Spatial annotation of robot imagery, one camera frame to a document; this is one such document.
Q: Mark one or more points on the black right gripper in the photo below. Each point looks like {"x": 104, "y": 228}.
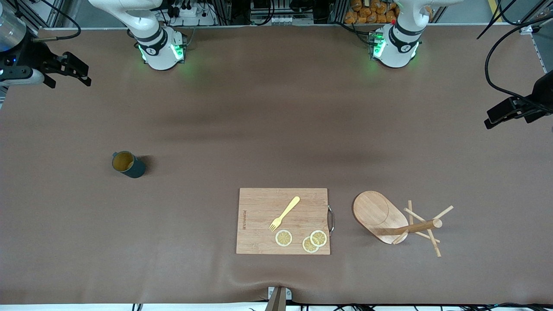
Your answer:
{"x": 35, "y": 56}

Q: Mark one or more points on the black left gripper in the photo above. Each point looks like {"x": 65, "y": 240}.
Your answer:
{"x": 543, "y": 91}

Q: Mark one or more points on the teal cup with yellow inside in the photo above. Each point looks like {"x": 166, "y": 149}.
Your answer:
{"x": 134, "y": 169}

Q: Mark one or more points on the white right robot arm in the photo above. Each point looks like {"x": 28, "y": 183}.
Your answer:
{"x": 157, "y": 49}

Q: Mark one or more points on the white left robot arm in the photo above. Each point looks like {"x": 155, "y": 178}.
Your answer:
{"x": 395, "y": 47}

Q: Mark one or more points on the wooden mug rack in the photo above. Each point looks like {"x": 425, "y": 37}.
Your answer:
{"x": 371, "y": 211}

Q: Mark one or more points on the white power strip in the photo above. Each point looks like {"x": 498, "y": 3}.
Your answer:
{"x": 190, "y": 13}

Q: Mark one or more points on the pile of orange bread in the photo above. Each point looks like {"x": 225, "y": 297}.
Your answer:
{"x": 371, "y": 11}

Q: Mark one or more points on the lemon slice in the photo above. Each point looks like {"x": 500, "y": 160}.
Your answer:
{"x": 319, "y": 238}
{"x": 307, "y": 247}
{"x": 283, "y": 238}

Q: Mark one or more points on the yellow plastic knife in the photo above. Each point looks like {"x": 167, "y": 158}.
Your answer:
{"x": 286, "y": 211}

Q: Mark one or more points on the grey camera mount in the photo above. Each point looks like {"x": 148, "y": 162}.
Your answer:
{"x": 276, "y": 300}

